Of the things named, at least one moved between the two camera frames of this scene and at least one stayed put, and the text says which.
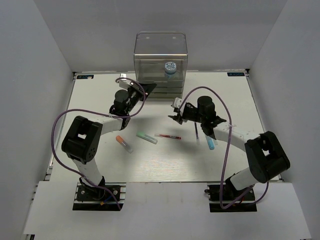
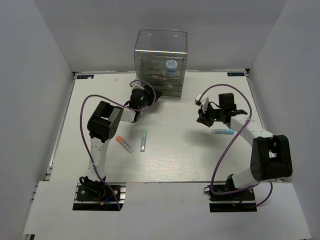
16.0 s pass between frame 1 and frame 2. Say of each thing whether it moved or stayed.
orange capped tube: stayed
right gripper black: moved
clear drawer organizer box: stayed
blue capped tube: moved
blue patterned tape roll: stayed
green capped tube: moved
